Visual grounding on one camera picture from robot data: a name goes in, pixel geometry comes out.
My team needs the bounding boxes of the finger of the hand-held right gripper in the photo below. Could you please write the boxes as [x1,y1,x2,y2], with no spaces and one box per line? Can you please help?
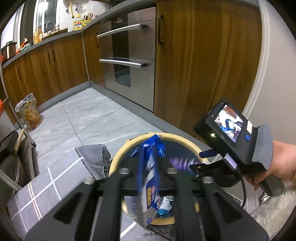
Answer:
[199,149,217,158]
[189,159,224,178]

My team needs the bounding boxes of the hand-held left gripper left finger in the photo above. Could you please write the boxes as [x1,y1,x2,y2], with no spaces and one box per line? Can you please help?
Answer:
[24,168,138,241]

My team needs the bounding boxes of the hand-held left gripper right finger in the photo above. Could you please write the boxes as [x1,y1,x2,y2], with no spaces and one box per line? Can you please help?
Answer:
[162,168,270,241]

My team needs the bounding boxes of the purple spray bottle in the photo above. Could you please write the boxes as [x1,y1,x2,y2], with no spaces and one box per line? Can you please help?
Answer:
[168,156,208,173]

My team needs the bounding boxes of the teal bin with yellow rim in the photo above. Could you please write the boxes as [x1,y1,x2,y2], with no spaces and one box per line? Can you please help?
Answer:
[108,133,208,226]

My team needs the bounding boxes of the blue wet wipes packet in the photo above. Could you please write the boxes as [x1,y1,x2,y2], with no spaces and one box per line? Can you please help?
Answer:
[133,134,167,229]

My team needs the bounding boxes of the person's right hand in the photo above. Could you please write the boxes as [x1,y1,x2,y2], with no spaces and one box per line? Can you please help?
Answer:
[244,141,296,192]

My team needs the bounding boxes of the white fluffy rug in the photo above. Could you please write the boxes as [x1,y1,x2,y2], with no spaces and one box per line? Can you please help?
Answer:
[251,192,292,227]

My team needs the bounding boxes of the grey checked blanket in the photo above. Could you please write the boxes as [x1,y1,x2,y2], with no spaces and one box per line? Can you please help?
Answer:
[7,144,185,241]

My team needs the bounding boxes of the wooden kitchen cabinets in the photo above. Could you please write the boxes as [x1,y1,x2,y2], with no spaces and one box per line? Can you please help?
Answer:
[0,0,263,139]

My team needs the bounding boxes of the stainless steel oven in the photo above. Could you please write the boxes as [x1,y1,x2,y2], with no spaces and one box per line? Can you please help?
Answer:
[96,7,156,113]

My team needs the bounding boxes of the amber glass jars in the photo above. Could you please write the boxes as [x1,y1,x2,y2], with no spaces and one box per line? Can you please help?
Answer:
[33,28,44,44]

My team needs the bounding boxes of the black cable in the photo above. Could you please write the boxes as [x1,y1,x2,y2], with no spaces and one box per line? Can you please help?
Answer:
[239,173,249,209]

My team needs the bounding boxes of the black pan with wooden handle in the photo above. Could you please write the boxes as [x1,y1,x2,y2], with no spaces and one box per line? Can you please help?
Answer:
[0,128,26,156]

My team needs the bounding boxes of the orange-handled utensil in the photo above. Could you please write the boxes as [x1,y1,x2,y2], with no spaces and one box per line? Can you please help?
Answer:
[17,38,31,52]

